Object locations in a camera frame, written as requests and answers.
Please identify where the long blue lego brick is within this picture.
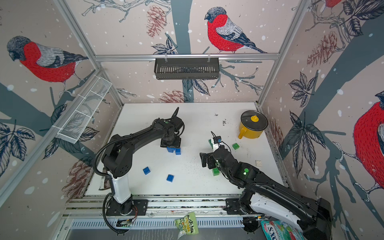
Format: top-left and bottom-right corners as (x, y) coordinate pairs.
(167, 147), (180, 154)

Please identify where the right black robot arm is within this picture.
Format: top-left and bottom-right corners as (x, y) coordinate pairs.
(200, 146), (333, 240)

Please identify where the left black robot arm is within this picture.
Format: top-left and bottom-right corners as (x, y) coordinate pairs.
(92, 116), (185, 205)

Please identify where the green lego brick lower left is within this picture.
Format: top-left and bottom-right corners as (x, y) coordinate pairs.
(212, 168), (220, 176)

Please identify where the small green lego brick right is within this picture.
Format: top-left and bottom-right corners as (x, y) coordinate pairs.
(232, 143), (240, 150)

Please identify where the blue lego brick bottom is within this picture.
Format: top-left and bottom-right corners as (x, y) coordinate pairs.
(167, 175), (174, 183)

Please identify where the yellow pot with glass lid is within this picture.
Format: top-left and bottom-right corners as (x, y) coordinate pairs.
(238, 110), (269, 139)

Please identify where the green snack bag front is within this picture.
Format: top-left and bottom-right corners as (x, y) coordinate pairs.
(175, 212), (199, 240)

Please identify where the colourful wipes pack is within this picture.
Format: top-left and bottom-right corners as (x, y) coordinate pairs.
(261, 221), (305, 240)

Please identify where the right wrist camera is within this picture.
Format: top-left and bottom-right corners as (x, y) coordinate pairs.
(212, 136), (222, 145)

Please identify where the black wire shelf basket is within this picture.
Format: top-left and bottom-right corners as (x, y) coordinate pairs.
(154, 58), (220, 80)

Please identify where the white wire mesh basket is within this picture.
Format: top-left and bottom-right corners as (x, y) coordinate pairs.
(56, 77), (112, 144)

